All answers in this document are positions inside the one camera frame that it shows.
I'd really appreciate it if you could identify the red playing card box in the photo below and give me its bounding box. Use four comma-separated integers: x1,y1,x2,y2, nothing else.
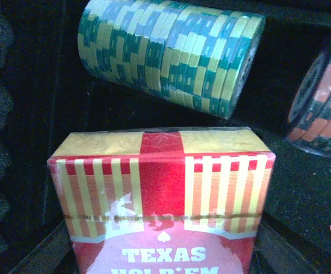
47,127,276,273

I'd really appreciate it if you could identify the green poker chip stack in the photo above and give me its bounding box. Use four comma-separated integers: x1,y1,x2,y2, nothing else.
78,1,265,119

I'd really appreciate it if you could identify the aluminium poker case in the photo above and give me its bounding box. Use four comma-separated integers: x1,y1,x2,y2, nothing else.
0,1,331,273

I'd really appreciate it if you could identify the brown poker chip stack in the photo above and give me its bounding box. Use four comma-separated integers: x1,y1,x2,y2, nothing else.
285,36,331,158

